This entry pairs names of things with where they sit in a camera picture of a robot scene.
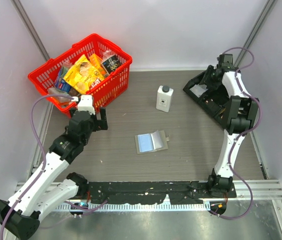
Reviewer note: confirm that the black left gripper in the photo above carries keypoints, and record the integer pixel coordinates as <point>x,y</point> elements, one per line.
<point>100,124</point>

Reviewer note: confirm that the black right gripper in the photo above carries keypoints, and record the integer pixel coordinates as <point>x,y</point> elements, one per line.
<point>210,84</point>

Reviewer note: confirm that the grey leather card holder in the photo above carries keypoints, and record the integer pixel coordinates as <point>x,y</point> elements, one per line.
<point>151,142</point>

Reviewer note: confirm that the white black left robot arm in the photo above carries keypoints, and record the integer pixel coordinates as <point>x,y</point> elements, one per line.
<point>22,213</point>

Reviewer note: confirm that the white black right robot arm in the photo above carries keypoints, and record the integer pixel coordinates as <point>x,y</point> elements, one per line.
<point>238,117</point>

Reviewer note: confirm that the silver cards in tray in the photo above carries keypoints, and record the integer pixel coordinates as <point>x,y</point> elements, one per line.
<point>198,90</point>

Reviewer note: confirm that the black three-compartment card tray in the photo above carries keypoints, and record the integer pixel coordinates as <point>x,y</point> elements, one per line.
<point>213,102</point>

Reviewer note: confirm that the white bottle grey cap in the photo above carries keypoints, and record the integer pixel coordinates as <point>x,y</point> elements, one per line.
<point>164,98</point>

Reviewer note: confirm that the yellow classic chips bag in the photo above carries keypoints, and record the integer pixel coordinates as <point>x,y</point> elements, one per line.
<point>83,76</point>

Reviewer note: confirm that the blue snack box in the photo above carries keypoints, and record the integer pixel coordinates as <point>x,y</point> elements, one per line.
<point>60,83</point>

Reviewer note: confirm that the clear wrapped pale package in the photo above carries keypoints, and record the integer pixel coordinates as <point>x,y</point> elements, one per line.
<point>61,96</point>

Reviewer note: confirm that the black labelled snack jar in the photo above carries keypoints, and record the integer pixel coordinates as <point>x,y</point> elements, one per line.
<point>111,64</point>

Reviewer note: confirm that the orange snack packet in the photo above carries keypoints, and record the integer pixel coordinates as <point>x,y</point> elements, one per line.
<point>96,61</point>

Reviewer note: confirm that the red plastic shopping basket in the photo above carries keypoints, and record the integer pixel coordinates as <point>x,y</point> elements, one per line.
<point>104,93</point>

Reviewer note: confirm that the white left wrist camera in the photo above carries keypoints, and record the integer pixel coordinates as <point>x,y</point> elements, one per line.
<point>84,103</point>

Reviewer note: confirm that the white slotted cable duct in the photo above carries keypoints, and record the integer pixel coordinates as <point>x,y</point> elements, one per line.
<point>163,207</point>

